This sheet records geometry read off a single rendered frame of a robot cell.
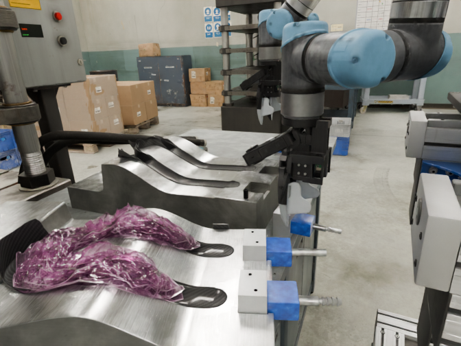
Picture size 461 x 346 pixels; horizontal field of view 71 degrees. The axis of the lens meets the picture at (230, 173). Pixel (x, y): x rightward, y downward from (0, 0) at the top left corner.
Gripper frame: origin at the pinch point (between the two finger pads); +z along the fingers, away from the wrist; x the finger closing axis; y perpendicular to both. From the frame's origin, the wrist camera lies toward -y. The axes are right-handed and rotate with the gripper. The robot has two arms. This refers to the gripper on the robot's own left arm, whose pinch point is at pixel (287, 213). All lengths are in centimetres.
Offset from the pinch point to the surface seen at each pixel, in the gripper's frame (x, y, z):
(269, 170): 13.8, -9.0, -3.3
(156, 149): 4.9, -36.8, -8.6
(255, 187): 3.1, -8.4, -3.2
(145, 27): 604, -538, -93
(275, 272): -13.5, 2.1, 4.6
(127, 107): 315, -351, 42
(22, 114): -3, -77, -17
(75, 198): -10, -52, 1
